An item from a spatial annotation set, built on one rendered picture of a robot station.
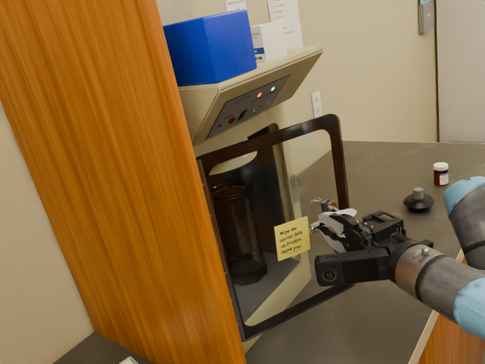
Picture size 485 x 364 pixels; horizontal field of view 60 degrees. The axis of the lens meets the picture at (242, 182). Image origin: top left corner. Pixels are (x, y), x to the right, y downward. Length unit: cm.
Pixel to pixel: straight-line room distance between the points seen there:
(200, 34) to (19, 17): 32
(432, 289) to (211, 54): 43
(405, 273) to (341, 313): 39
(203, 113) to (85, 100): 19
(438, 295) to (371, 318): 39
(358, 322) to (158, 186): 55
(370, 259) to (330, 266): 6
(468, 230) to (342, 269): 19
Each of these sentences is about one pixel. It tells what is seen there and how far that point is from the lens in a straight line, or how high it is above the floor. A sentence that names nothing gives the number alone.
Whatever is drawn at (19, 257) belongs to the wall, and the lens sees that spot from 106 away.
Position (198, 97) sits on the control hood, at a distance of 63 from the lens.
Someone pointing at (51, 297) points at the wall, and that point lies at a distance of 112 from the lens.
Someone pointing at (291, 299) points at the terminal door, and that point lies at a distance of 90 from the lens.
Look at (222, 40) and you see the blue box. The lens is 62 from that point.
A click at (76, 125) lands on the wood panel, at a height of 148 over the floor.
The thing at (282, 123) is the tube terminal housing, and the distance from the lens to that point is 93.
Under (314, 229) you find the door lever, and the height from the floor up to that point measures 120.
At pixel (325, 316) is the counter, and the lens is 100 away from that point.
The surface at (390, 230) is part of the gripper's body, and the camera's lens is 72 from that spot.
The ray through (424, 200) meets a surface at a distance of 138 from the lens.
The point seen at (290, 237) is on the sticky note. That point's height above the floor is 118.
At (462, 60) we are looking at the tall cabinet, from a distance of 368.
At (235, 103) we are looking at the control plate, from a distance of 67.
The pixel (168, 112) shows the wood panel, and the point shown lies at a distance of 56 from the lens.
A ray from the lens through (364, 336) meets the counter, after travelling 95.
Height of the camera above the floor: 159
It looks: 21 degrees down
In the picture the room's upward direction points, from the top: 12 degrees counter-clockwise
